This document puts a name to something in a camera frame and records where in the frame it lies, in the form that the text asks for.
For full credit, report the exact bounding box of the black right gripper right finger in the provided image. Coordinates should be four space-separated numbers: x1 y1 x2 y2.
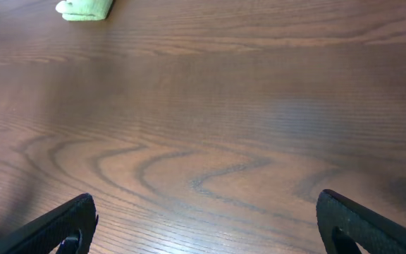
316 189 406 254

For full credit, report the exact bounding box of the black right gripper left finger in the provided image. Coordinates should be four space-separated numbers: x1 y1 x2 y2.
0 193 98 254

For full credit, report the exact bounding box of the green microfiber cloth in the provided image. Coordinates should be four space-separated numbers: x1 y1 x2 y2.
55 0 113 21

